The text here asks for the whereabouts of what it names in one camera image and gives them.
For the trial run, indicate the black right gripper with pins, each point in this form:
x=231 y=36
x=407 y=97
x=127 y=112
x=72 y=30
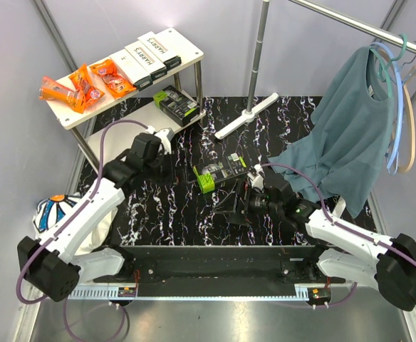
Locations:
x=229 y=205

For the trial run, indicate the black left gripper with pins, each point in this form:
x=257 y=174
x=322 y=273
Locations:
x=185 y=173

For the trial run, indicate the green black razor box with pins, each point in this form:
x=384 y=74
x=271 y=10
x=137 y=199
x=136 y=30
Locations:
x=220 y=173

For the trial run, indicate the green black razor box shelved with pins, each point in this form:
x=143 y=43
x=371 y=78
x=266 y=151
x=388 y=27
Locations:
x=176 y=105

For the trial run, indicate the orange razor pack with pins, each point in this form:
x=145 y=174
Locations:
x=82 y=82
x=52 y=90
x=116 y=84

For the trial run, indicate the white Harry's box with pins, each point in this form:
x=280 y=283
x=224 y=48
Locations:
x=161 y=50
x=147 y=60

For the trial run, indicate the white H razor box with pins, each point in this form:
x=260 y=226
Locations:
x=131 y=69

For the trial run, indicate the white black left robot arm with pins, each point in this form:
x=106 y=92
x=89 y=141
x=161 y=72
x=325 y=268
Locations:
x=51 y=262

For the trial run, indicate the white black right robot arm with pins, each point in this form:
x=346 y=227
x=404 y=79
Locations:
x=383 y=263

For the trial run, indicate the white two-tier shelf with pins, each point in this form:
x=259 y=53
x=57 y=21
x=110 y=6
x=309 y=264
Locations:
x=89 y=126

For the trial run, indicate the teal t-shirt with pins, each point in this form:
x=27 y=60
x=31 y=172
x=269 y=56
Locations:
x=344 y=152

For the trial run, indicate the blue hanger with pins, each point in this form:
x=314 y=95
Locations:
x=396 y=117

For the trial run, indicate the teal hanger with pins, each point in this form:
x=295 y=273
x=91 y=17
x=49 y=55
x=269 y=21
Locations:
x=388 y=71

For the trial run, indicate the wooden hanger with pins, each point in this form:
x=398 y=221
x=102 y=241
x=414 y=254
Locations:
x=412 y=117

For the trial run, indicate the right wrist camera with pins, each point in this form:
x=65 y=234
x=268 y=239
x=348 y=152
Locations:
x=256 y=177

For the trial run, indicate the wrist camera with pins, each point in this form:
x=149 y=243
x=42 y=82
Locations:
x=256 y=177
x=165 y=135

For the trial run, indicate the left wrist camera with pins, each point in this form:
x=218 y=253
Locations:
x=165 y=135

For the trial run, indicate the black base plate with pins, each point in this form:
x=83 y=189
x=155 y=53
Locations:
x=287 y=264

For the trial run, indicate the aluminium frame rail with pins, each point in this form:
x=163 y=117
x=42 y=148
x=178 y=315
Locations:
x=201 y=290

